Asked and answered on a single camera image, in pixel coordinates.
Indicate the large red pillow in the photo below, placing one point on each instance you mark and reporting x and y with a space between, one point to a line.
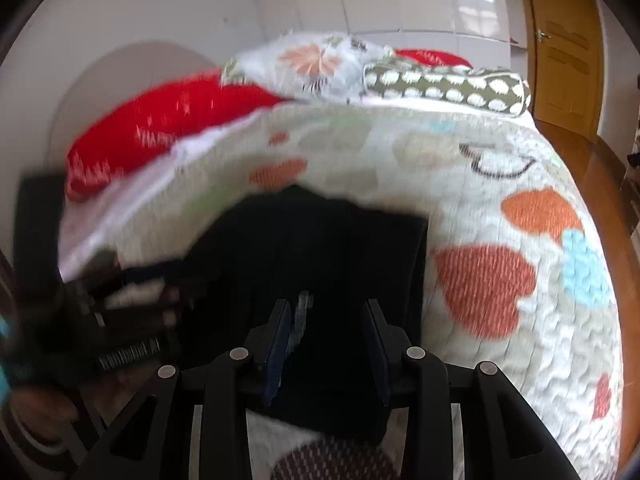
165 110

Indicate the white bed sheet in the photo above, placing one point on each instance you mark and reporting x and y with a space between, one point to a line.
125 185

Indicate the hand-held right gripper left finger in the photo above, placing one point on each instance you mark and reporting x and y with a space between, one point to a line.
277 355

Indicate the heart print quilt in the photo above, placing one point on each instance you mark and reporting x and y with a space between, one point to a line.
475 185

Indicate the green dotted pillow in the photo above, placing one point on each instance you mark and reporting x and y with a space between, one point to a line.
450 85

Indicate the open shelf with clothes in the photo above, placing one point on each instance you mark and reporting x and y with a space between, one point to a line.
634 160

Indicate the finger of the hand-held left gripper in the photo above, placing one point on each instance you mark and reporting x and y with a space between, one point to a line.
150 275
145 317

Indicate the wooden door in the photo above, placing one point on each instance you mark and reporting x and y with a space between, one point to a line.
565 60

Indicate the black pants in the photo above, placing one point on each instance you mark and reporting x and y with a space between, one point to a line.
325 250

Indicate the person's left forearm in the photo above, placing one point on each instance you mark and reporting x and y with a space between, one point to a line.
45 420

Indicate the floral white pillow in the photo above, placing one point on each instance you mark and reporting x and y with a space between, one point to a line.
310 60

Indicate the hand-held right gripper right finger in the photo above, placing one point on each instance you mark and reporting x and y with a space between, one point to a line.
381 360

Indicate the small red pillow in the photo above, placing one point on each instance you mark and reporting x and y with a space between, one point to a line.
430 56

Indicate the grey arched headboard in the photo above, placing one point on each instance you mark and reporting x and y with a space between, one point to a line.
125 70

